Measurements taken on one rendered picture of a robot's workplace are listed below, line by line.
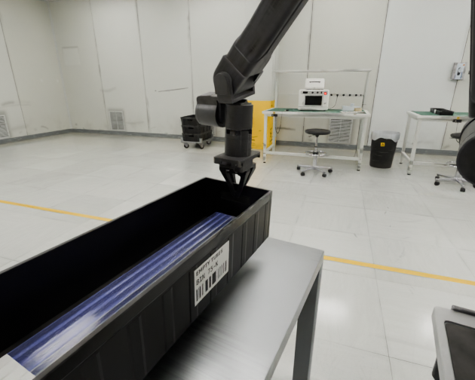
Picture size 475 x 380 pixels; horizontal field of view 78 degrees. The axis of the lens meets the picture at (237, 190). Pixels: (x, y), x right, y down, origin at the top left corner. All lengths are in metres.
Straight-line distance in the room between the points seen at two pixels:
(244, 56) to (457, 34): 5.76
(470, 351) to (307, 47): 5.80
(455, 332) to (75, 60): 8.49
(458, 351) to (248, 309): 0.29
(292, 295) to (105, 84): 7.67
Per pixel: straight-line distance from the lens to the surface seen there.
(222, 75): 0.56
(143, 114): 7.43
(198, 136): 5.69
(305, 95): 4.63
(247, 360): 0.47
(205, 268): 0.44
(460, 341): 0.45
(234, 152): 0.61
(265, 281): 0.60
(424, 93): 6.11
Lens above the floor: 1.16
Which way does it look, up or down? 20 degrees down
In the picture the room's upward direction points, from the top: straight up
